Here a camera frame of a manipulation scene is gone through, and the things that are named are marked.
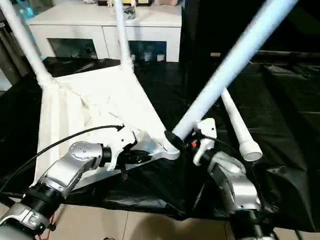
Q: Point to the white plastic table leg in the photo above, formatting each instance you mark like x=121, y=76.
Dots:
x=25, y=37
x=122, y=30
x=237, y=120
x=225, y=62

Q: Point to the black draped furniture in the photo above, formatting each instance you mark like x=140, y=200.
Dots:
x=250, y=27

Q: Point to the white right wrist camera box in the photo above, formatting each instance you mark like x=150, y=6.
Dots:
x=207, y=127

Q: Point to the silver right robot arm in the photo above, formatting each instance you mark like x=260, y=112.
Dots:
x=237, y=185

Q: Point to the grey curtain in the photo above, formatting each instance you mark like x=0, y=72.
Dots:
x=12, y=55

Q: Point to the black plastic mat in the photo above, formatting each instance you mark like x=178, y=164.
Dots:
x=275, y=112

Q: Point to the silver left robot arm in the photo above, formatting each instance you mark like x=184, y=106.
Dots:
x=62, y=165

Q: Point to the small tan label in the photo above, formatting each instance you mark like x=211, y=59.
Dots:
x=215, y=54

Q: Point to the white sideboard cabinet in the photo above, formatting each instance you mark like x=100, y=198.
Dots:
x=75, y=27

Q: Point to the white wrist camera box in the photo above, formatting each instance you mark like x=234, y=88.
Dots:
x=122, y=142
x=207, y=127

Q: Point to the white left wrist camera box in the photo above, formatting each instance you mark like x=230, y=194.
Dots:
x=122, y=142

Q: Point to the white plastic table top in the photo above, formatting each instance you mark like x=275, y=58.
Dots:
x=87, y=100

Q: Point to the black parts in clear bag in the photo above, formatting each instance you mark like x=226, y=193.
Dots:
x=131, y=12

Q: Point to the blue white plastic package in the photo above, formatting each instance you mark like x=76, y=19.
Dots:
x=28, y=11

